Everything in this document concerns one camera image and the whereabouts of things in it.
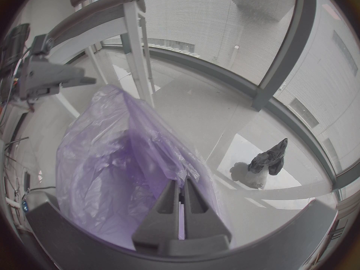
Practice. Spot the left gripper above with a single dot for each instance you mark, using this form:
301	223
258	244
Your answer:
39	77

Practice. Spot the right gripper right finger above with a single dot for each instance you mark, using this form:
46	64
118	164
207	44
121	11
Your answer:
205	221

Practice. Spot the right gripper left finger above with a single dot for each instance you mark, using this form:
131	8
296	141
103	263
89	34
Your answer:
160	221

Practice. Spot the purple plastic bag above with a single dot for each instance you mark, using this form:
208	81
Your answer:
112	164

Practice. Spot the black plastic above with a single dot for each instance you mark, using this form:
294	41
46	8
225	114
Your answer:
270	157

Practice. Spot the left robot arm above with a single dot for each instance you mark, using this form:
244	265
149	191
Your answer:
17	38

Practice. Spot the white printed wrapper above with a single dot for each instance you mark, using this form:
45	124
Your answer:
254	179

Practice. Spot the window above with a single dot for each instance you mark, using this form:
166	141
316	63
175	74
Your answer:
225	24

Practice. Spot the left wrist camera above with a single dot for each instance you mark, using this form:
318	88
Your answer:
42	45

